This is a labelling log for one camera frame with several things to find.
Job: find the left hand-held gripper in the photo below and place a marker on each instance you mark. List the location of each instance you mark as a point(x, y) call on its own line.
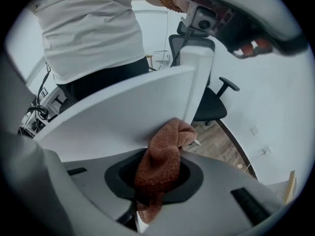
point(258, 8)

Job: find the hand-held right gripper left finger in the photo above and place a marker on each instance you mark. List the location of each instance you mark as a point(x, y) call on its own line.
point(93, 188)

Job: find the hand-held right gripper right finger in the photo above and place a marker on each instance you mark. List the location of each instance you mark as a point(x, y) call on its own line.
point(216, 205)

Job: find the brown cloth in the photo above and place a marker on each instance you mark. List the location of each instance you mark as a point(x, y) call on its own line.
point(162, 161)

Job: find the black mesh office chair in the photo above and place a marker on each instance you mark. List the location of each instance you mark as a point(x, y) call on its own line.
point(211, 107)

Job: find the person's left hand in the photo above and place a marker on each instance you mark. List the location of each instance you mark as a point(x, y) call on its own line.
point(261, 44)

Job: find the white paper scrap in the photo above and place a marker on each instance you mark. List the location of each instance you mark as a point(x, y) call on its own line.
point(197, 142)
point(240, 166)

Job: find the person's black trousers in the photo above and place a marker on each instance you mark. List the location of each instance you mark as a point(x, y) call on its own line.
point(103, 82)

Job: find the white power adapter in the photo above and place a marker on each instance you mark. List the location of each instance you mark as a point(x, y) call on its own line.
point(161, 55)

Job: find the person in white shirt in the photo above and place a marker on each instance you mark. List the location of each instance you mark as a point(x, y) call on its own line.
point(93, 28)

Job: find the gray fisheye camera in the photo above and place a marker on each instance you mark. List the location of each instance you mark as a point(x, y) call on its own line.
point(204, 21)

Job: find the white wall socket with plug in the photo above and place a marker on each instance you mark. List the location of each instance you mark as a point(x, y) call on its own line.
point(266, 151)

